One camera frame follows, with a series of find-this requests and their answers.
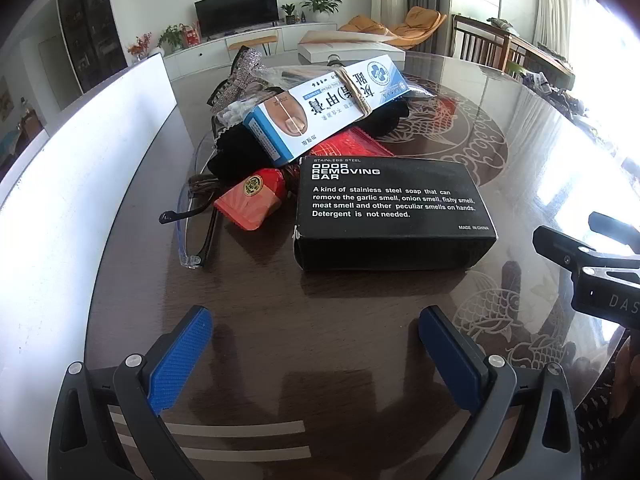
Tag dark display cabinet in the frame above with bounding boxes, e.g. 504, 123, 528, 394
55, 0, 128, 111

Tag red flowers in vase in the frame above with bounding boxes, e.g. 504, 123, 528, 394
127, 32, 153, 63

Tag leafy green potted plant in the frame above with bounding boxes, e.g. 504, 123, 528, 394
159, 24, 188, 53

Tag blue white ointment box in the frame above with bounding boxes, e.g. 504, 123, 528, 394
243, 54, 411, 165

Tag wooden top bench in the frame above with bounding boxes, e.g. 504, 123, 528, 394
227, 30, 278, 58

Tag black printed cardboard box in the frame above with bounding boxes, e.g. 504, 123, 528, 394
292, 156, 497, 272

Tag large potted plant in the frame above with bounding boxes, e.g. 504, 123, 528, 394
300, 0, 343, 23

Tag white flat box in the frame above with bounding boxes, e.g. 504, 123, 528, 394
297, 40, 406, 63

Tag white storage box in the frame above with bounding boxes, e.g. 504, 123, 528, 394
0, 52, 178, 461

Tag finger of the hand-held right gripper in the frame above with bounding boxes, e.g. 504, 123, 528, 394
589, 211, 640, 255
532, 226, 608, 273

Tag black fabric headband white trim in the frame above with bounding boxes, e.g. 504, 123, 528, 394
207, 95, 436, 186

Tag red box with gold emblem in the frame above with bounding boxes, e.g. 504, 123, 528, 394
214, 167, 291, 232

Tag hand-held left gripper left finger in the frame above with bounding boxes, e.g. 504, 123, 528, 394
47, 305, 213, 480

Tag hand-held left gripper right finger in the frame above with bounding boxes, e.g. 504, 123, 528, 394
417, 305, 583, 480

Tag clutter of small items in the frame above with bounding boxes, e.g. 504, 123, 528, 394
520, 70, 640, 171

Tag black television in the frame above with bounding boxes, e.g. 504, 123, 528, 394
194, 0, 279, 38

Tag patterned dark clothing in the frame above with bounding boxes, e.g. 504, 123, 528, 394
575, 360, 640, 480

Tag bag of cotton swabs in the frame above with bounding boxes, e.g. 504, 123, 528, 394
220, 95, 261, 128

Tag rhinestone bow hair clip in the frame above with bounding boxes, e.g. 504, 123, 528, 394
207, 45, 273, 116

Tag orange lounge chair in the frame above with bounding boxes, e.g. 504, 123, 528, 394
345, 6, 447, 51

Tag clear-lens glasses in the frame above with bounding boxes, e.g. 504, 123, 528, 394
159, 125, 221, 271

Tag dark wooden chair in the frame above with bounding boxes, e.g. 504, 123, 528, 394
452, 14, 511, 68

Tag clear bag with orange card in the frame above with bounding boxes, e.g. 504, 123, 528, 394
402, 74, 441, 98

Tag white TV cabinet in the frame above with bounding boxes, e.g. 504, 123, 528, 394
162, 22, 351, 81

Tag red foil packet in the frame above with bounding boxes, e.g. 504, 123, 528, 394
310, 126, 396, 158

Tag person's right hand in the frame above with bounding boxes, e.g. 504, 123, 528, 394
616, 332, 640, 391

